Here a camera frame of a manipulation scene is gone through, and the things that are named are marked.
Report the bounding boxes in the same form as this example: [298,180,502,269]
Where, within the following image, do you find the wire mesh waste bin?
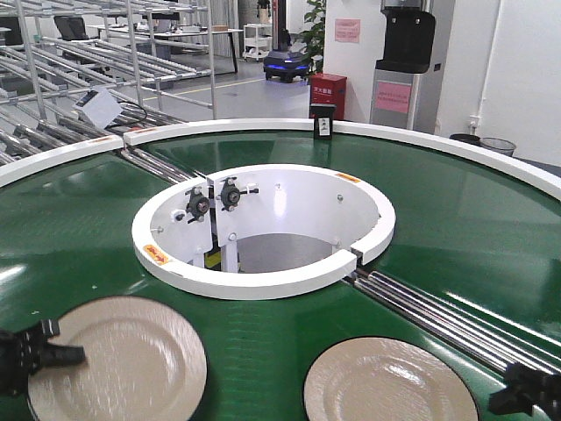
[479,137,516,156]

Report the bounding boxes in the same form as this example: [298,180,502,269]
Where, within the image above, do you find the green potted plant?
[301,0,326,75]

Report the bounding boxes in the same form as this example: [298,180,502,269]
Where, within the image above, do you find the beige plate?
[28,296,207,420]
[303,337,479,420]

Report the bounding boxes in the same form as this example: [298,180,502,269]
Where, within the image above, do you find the metal roller rack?
[1,1,215,166]

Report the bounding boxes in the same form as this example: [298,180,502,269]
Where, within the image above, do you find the white inner ring guard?
[131,164,396,300]

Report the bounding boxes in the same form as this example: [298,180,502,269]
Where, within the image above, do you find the white control box on rack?
[73,86,123,129]

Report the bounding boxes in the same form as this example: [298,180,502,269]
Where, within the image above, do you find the red fire equipment box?
[309,73,347,120]

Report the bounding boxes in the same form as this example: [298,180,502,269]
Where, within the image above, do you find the black water dispenser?
[371,1,436,130]

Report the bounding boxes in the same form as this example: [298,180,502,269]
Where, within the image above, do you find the black bearing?
[219,177,241,211]
[186,187,210,224]

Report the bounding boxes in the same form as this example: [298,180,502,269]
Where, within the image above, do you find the black bearing right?
[219,177,241,211]

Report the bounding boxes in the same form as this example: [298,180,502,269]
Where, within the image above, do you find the black bearing left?
[186,187,210,224]

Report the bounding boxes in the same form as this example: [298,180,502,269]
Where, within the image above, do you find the green circular conveyor belt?
[1,131,560,420]

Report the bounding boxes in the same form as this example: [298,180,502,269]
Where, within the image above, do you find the steel rollers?
[118,147,196,183]
[350,268,560,375]

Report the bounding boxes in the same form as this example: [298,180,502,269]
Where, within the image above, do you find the blue-lit mobile robot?
[263,29,309,83]

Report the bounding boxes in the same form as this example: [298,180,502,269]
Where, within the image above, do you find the steel rollers far left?
[118,147,196,183]

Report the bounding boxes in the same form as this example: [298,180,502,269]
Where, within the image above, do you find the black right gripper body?
[488,363,560,416]

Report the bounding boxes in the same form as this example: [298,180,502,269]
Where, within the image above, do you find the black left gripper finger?
[41,344,86,367]

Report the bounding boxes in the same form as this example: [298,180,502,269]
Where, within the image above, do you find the black sensor box on rim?
[309,103,337,140]

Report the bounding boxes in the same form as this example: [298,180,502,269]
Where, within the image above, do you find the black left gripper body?
[1,319,60,396]

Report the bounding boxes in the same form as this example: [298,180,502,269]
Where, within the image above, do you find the pink wall notice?
[334,18,361,44]

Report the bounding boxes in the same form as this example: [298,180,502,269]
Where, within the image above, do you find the white outer rim guard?
[1,118,560,199]

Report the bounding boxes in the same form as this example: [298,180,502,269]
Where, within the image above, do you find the steel rollers near right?
[350,268,560,375]

